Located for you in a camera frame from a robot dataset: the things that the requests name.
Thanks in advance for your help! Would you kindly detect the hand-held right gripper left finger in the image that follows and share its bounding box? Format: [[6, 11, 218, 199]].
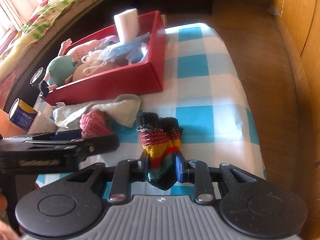
[[66, 152, 150, 203]]

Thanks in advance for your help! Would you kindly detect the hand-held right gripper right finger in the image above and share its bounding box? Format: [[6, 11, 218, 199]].
[[175, 155, 253, 204]]

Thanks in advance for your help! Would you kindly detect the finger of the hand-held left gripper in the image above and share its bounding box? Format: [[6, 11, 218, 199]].
[[11, 129, 83, 143], [72, 134, 120, 161]]

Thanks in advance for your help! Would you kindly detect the striped knitted sock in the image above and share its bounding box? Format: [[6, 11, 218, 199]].
[[135, 112, 184, 191]]

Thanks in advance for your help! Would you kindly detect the pink knitted cloth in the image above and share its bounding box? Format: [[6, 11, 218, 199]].
[[79, 109, 114, 139]]

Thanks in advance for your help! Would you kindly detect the cream soft cloth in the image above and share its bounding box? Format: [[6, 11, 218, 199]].
[[72, 50, 126, 81]]

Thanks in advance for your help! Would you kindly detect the red cardboard box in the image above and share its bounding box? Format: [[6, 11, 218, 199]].
[[39, 10, 166, 106]]

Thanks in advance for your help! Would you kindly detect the pink pig plush toy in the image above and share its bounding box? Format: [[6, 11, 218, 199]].
[[37, 38, 106, 97]]

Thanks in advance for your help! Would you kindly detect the blue face mask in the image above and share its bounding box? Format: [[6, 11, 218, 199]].
[[105, 32, 152, 63]]

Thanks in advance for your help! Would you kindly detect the purple fluffy cloth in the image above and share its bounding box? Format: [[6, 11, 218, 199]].
[[100, 35, 119, 46]]

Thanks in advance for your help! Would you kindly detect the white roll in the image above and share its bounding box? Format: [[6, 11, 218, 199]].
[[114, 8, 139, 42]]

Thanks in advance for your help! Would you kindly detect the speckled beige block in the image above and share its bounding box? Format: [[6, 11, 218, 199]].
[[27, 110, 57, 134]]

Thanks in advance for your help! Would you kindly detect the blue drink can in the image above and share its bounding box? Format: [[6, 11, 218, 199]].
[[8, 98, 38, 132]]

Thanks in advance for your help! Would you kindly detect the pale green towel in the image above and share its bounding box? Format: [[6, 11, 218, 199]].
[[52, 94, 141, 128]]

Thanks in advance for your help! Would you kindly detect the dark green drink can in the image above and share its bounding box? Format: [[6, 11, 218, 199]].
[[30, 67, 44, 87]]

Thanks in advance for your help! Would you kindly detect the pink bed sheet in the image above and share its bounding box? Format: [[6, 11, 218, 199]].
[[0, 67, 23, 101]]

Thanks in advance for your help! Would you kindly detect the blue checked tablecloth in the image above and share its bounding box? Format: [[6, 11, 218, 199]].
[[35, 22, 267, 198]]

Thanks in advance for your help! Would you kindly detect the floral quilt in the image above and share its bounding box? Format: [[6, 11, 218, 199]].
[[0, 0, 125, 63]]

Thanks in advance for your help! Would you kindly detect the light curtain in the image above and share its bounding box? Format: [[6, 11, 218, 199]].
[[0, 0, 28, 33]]

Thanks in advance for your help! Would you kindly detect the wooden wardrobe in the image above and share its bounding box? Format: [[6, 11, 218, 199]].
[[271, 0, 320, 87]]

